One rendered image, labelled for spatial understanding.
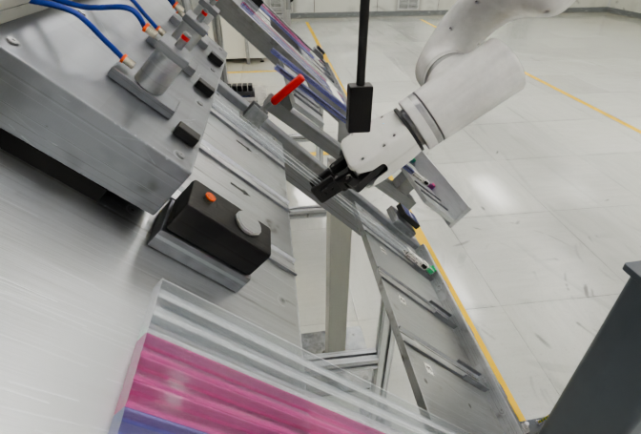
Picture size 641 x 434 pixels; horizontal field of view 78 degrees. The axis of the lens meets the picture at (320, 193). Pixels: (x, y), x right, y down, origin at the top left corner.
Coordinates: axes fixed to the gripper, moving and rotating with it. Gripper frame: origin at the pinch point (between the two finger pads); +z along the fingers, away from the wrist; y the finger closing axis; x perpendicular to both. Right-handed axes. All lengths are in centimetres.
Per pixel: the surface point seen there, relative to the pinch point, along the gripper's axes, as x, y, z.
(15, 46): -34.9, 27.1, 1.6
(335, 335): 67, -30, 38
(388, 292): 11.6, 14.6, -0.4
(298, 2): 84, -749, -2
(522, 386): 117, -15, -2
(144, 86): -28.8, 23.1, -0.4
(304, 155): -2.5, -8.0, 1.3
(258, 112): -14.2, -5.0, 1.6
